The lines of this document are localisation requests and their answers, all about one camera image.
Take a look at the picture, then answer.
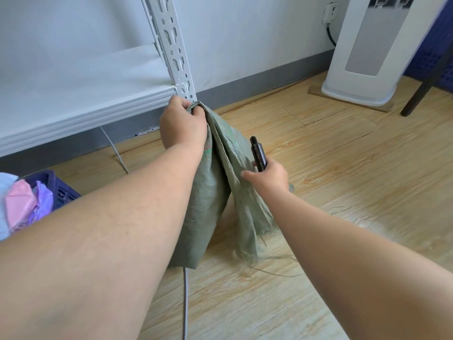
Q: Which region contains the purple plastic bag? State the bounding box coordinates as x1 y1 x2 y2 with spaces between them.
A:
28 181 54 226

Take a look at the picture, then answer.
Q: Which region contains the person's left forearm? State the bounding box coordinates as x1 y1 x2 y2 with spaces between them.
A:
0 141 206 340

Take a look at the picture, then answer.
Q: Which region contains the black hand tool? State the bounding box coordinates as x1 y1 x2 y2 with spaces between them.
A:
250 136 268 173

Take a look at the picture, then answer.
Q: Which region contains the blue plastic basket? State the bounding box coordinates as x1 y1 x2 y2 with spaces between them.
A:
21 169 82 213

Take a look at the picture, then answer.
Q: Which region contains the green woven sack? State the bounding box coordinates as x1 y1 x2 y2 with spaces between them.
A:
166 101 296 270

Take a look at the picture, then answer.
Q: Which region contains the light blue cloth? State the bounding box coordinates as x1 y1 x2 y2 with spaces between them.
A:
0 172 19 242

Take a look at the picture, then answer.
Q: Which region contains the person's left hand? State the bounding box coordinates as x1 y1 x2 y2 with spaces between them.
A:
159 95 209 150

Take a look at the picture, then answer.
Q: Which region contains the white standing appliance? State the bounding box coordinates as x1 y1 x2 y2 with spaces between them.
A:
321 0 451 107

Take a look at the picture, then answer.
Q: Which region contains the white wall socket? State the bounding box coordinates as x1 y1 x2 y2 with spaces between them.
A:
321 1 339 25

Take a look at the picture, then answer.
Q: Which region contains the person's right forearm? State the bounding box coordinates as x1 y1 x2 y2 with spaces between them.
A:
263 188 453 340

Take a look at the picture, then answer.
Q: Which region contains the grey floor cable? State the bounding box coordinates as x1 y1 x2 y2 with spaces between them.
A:
100 126 189 340

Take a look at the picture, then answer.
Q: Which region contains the blue plastic crate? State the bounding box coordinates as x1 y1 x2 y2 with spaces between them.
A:
403 0 453 93

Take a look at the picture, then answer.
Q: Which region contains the black table leg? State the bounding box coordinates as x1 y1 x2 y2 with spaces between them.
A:
400 42 453 117

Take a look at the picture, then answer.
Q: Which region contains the person's right hand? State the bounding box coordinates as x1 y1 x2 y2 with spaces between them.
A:
241 157 290 196

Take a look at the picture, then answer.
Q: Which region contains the white shelf board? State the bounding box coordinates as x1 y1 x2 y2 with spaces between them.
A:
0 43 177 158

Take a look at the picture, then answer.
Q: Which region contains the white perforated shelf post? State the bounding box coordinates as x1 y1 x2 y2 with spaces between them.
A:
140 0 197 103

